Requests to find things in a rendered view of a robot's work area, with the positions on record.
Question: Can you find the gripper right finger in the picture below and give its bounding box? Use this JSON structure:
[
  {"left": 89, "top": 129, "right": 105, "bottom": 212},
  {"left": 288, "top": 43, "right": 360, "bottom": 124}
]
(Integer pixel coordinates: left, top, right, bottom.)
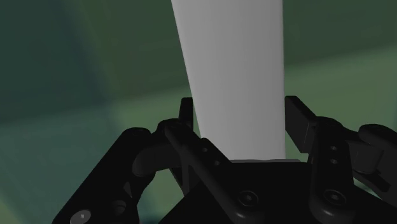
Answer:
[{"left": 284, "top": 95, "right": 397, "bottom": 224}]

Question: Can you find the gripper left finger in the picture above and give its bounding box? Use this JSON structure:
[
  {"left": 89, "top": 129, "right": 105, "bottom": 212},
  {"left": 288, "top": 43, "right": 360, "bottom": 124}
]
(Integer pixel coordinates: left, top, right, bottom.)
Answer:
[{"left": 51, "top": 97, "right": 265, "bottom": 224}]

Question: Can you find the tall white tapered cylinder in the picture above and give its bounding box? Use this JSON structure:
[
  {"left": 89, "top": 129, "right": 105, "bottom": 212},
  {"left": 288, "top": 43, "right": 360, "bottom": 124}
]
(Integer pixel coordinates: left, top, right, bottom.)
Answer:
[{"left": 171, "top": 0, "right": 287, "bottom": 162}]

